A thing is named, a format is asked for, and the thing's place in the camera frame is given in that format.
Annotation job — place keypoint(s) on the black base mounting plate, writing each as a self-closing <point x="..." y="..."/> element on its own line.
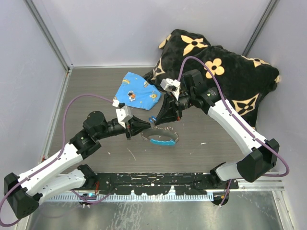
<point x="184" y="183"/>

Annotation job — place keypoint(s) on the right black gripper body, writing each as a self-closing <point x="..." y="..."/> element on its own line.
<point x="182" y="104"/>

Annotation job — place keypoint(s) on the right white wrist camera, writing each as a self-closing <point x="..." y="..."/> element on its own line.
<point x="172" y="86"/>

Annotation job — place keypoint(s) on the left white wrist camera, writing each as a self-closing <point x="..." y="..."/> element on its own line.
<point x="123" y="112"/>

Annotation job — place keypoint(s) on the aluminium frame rail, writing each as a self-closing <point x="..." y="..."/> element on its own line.
<point x="262" y="184"/>

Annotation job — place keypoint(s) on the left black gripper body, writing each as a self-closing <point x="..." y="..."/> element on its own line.
<point x="127" y="127"/>

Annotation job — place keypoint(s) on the blue space print cloth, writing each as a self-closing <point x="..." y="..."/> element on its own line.
<point x="136" y="92"/>

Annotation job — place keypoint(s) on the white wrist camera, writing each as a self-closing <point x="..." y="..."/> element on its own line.
<point x="172" y="86"/>
<point x="123" y="112"/>

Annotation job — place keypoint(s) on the white blue large keyring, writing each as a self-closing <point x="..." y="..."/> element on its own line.
<point x="160" y="136"/>

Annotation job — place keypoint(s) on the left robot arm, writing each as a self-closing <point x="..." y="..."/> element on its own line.
<point x="27" y="191"/>

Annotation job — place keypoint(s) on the slotted cable duct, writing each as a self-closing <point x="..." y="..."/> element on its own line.
<point x="170" y="197"/>

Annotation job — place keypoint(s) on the black floral plush pillow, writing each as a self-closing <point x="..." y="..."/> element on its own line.
<point x="244" y="81"/>

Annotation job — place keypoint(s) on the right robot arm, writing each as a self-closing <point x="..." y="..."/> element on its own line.
<point x="260" y="154"/>

